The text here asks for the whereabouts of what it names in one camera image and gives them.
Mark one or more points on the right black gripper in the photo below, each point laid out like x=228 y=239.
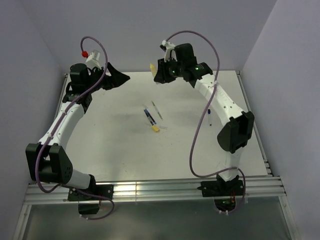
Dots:
x=161 y=76

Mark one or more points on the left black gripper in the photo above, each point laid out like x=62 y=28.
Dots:
x=116 y=79

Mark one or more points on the yellow highlighter pen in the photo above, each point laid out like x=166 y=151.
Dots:
x=153 y=69

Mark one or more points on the yellow highlighter cap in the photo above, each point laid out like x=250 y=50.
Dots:
x=155 y=128

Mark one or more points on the thin white pen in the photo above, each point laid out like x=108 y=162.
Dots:
x=209 y=117

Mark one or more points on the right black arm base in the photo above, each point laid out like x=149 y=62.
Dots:
x=224 y=193

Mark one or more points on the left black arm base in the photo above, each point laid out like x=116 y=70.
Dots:
x=90 y=200

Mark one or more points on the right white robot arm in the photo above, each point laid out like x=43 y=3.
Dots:
x=179 y=61

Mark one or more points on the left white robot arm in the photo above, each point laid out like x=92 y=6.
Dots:
x=47 y=159

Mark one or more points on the blue barrel pen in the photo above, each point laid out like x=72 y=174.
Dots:
x=151 y=120

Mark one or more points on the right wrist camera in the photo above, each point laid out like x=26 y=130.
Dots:
x=169 y=51

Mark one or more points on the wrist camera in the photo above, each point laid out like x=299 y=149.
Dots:
x=169 y=51
x=92 y=59

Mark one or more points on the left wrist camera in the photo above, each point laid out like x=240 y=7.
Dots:
x=92 y=59

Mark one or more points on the aluminium rail frame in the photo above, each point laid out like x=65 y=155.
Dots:
x=156 y=195

